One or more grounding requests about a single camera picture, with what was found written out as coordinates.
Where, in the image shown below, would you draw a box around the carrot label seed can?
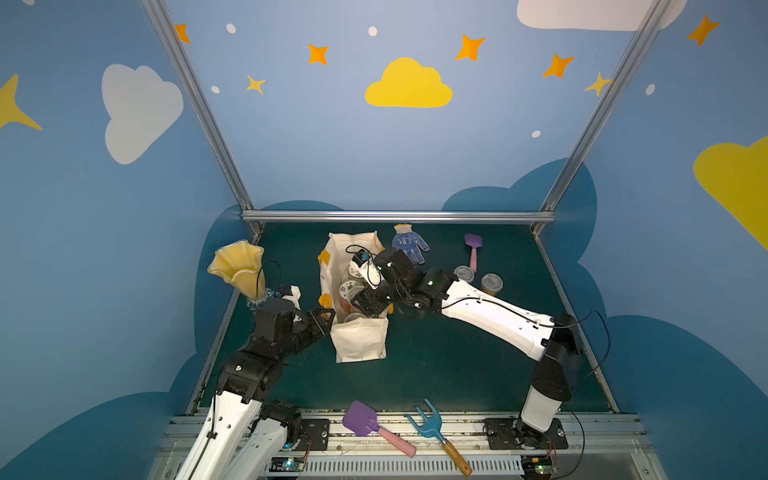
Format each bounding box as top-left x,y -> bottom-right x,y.
339,280 -> 368,303

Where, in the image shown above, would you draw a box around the white canvas bag yellow handles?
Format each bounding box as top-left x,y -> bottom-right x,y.
317,231 -> 391,364

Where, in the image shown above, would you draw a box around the seed jar pink seeds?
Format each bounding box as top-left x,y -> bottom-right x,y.
453,265 -> 475,283

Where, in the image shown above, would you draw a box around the seed jar clear lid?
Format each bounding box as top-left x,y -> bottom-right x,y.
480,273 -> 504,296

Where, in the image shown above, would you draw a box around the sunflower label seed can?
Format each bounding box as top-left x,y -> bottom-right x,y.
348,260 -> 364,279

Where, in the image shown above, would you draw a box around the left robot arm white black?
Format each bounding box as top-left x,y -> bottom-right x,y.
176,298 -> 336,479

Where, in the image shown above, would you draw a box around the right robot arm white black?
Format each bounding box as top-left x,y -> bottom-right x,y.
351,268 -> 583,434

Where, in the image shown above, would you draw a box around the blue white work glove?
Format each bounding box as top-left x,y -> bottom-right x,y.
392,223 -> 430,265

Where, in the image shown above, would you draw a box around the yellow ruffled vase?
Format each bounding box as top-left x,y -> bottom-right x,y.
207,240 -> 266,301

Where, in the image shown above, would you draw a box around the left circuit board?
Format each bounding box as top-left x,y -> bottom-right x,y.
268,457 -> 306,474

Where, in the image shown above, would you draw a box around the circuit board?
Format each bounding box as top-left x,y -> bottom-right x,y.
268,457 -> 306,474
521,456 -> 558,480

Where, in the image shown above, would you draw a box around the right circuit board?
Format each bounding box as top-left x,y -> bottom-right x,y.
521,456 -> 558,480

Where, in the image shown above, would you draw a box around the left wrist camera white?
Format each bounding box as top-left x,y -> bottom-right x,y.
279,285 -> 301,309

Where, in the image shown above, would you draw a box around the small purple shovel pink handle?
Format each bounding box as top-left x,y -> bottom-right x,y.
464,234 -> 483,272

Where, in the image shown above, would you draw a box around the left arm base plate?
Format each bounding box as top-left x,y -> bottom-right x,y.
282,419 -> 331,452

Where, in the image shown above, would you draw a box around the large purple shovel pink handle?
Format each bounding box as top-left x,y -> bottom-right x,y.
342,400 -> 417,458

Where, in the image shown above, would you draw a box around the aluminium back rail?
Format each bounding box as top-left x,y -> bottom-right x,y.
241,210 -> 556,224

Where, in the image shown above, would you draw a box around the teal garden fork wooden handle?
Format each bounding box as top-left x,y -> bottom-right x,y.
405,397 -> 473,477

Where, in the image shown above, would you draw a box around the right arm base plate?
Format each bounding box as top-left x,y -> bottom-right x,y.
483,416 -> 569,450

